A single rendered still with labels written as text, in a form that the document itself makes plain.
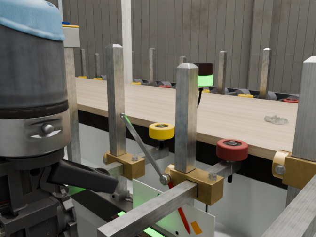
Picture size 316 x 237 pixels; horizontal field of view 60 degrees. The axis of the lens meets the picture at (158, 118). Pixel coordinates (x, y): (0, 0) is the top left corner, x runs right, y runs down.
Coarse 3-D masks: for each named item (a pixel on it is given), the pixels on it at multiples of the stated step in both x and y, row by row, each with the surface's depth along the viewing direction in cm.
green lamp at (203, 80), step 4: (200, 76) 60; (204, 76) 60; (208, 76) 60; (212, 76) 61; (200, 80) 60; (204, 80) 60; (208, 80) 60; (212, 80) 61; (200, 84) 60; (204, 84) 60; (208, 84) 60; (212, 84) 62
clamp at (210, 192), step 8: (168, 168) 66; (176, 176) 63; (184, 176) 61; (192, 176) 60; (200, 176) 60; (176, 184) 64; (200, 184) 59; (208, 184) 57; (216, 184) 58; (200, 192) 59; (208, 192) 57; (216, 192) 59; (200, 200) 59; (208, 200) 58; (216, 200) 59
